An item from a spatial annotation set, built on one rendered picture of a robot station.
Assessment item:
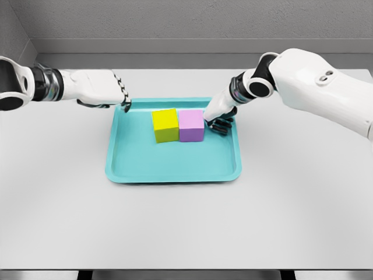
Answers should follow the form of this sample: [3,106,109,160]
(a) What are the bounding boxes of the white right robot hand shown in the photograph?
[203,90,238,136]

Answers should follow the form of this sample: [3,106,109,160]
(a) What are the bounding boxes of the teal plastic tray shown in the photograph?
[104,97,242,184]

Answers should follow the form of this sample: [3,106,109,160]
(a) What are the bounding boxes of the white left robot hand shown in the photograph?
[71,69,132,113]

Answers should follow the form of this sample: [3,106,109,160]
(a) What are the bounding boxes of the pink purple cube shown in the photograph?
[178,109,205,143]

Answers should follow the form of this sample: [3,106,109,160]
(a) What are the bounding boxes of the yellow cube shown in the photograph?
[152,108,180,144]

